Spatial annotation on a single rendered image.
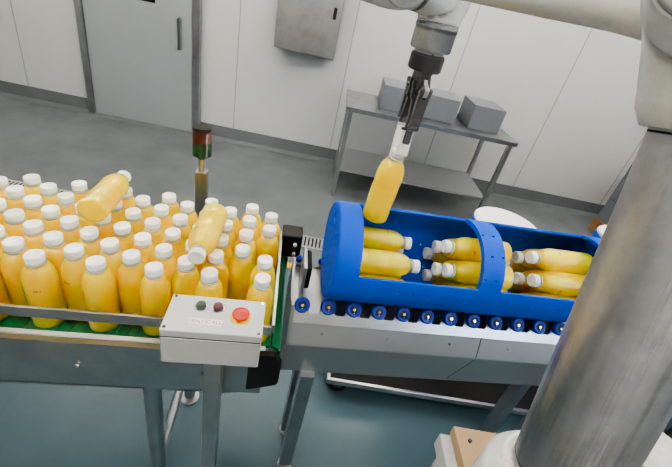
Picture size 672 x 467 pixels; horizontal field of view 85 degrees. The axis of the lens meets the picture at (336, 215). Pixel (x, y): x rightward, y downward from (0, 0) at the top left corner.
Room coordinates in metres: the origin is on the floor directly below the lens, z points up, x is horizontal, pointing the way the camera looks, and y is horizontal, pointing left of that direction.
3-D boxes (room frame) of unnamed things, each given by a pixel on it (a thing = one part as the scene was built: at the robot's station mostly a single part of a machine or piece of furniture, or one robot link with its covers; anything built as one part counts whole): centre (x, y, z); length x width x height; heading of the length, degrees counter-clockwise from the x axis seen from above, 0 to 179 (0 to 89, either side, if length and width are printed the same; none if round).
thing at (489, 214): (1.43, -0.72, 1.03); 0.28 x 0.28 x 0.01
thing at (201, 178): (1.14, 0.50, 0.55); 0.04 x 0.04 x 1.10; 11
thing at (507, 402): (1.13, -0.97, 0.31); 0.06 x 0.06 x 0.63; 11
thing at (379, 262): (0.85, -0.16, 1.10); 0.19 x 0.07 x 0.07; 101
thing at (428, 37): (0.89, -0.12, 1.68); 0.09 x 0.09 x 0.06
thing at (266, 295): (0.68, 0.14, 0.99); 0.07 x 0.07 x 0.19
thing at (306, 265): (0.86, 0.05, 0.99); 0.10 x 0.02 x 0.12; 11
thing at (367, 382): (1.46, -0.87, 0.07); 1.50 x 0.52 x 0.15; 95
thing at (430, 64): (0.89, -0.12, 1.60); 0.08 x 0.07 x 0.09; 11
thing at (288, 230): (1.05, 0.13, 0.95); 0.10 x 0.07 x 0.10; 11
